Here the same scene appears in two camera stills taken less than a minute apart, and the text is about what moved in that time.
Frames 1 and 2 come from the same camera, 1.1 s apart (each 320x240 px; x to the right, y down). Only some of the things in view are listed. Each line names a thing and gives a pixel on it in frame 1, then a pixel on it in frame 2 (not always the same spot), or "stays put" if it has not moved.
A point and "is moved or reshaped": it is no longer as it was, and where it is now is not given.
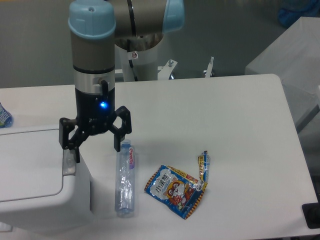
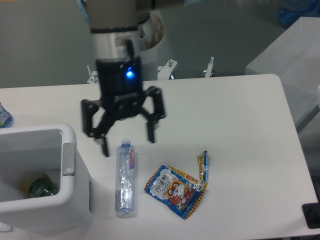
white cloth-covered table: (294, 57) stays put
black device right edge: (311, 212) stays put
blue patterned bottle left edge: (6, 118) stays put
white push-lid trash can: (43, 190) is moved or reshaped
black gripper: (94, 114) -> (121, 86)
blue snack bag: (183, 194) stays put
